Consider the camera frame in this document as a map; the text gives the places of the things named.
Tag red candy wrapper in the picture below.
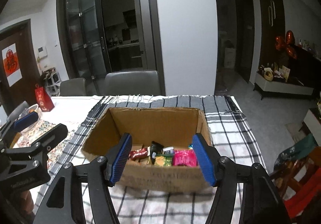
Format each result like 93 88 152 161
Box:
128 148 149 160

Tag pink hawthorn snack packet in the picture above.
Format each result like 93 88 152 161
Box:
173 150 197 167

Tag black gold snack bar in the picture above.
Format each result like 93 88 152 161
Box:
150 141 164 165

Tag green snack packet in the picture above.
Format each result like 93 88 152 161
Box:
154 154 174 167

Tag white gold small candy bar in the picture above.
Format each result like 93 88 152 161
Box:
163 146 175 154

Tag person's left hand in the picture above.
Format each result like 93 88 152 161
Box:
11 190 34 215

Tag patterned floral table mat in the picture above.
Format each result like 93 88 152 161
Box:
13 119 75 170

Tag clear bowl of food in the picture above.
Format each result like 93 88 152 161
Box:
18 104 42 126

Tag red gift bag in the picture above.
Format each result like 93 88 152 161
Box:
35 84 54 112

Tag red wooden chair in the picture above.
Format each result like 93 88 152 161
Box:
270 146 320 223

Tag red fu door poster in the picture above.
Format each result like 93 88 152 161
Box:
1 43 22 87

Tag green cloth on chair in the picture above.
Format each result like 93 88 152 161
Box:
274 133 318 170

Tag grey dining chair left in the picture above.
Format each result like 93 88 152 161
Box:
60 77 87 96

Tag grey dining chair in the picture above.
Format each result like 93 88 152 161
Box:
60 77 87 96
103 70 162 96

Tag black white plaid tablecloth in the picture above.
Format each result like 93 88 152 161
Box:
34 94 267 224

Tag brown cardboard box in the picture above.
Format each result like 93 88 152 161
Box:
81 107 211 193

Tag white low tv cabinet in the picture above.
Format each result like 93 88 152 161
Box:
253 73 313 100

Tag grey dining chair right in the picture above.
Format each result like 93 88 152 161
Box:
103 70 162 96

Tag red heart balloons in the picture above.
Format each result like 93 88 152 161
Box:
275 30 297 59

